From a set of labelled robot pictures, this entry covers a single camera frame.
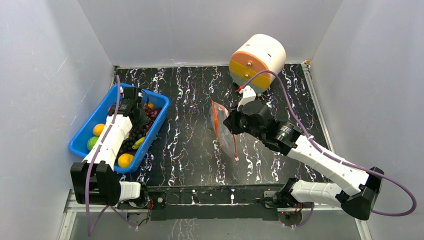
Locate yellow toy lemon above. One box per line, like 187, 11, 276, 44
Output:
92, 123, 105, 137

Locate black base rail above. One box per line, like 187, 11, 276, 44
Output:
125, 183, 316, 222

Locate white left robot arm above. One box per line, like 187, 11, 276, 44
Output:
70, 86, 150, 208

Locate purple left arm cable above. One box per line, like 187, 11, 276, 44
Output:
84, 74, 138, 237

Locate blue plastic bin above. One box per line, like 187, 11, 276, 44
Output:
68, 84, 170, 174

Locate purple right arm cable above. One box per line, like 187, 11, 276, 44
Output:
241, 69, 418, 218

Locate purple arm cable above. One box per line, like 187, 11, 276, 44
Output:
84, 74, 138, 237
241, 69, 418, 218

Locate clear zip bag orange zipper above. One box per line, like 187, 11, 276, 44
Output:
209, 100, 240, 162

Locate yellow orange toy fruit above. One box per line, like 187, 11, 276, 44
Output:
117, 153, 134, 168

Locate yellow toy banana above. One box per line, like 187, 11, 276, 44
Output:
131, 136, 145, 150

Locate green toy fruit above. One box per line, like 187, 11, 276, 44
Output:
86, 136, 99, 151

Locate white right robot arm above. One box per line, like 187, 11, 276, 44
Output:
223, 100, 384, 221

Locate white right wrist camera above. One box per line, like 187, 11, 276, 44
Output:
237, 85, 257, 111

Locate round drawer cabinet toy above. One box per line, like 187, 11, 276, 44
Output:
229, 33, 286, 86

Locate red toy grapes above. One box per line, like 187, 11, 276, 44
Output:
144, 106, 162, 125

